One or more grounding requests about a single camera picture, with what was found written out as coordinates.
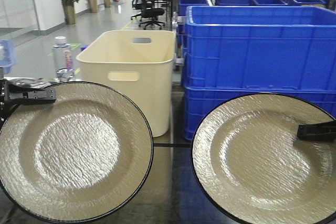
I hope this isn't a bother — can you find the clear water bottle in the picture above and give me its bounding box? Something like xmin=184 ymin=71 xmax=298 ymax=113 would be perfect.
xmin=52 ymin=36 xmax=75 ymax=82

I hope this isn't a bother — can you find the large blue crate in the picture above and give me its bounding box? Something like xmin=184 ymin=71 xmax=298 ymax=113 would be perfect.
xmin=184 ymin=86 xmax=335 ymax=142
xmin=185 ymin=6 xmax=335 ymax=91

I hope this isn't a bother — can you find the large blue crate upper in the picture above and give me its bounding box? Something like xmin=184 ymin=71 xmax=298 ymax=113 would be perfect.
xmin=185 ymin=6 xmax=335 ymax=91

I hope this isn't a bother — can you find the large blue crate lower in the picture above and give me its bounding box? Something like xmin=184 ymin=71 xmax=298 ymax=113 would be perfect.
xmin=184 ymin=86 xmax=335 ymax=142

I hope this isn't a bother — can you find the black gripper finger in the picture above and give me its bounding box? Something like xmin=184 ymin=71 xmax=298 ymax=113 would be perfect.
xmin=297 ymin=120 xmax=335 ymax=141

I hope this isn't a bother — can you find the black office chair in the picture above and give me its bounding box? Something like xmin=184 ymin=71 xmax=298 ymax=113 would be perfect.
xmin=131 ymin=0 xmax=165 ymax=30

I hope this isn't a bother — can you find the cream plastic bin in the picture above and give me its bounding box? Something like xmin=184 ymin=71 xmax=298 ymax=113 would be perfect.
xmin=76 ymin=30 xmax=175 ymax=137

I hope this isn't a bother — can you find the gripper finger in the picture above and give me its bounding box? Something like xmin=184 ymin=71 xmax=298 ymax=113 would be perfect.
xmin=4 ymin=81 xmax=56 ymax=105

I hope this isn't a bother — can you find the shimmering plate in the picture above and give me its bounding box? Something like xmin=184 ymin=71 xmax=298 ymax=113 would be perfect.
xmin=191 ymin=92 xmax=336 ymax=224
xmin=1 ymin=82 xmax=153 ymax=223

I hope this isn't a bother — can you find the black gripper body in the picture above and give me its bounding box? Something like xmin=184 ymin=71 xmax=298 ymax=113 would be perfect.
xmin=1 ymin=67 xmax=11 ymax=127

